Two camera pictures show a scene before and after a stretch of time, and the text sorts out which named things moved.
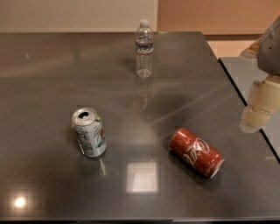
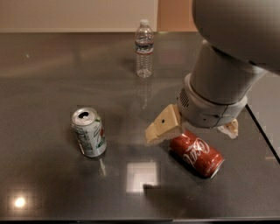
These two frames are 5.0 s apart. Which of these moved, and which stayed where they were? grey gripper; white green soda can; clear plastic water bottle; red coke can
Moved: grey gripper
Stayed: red coke can; white green soda can; clear plastic water bottle
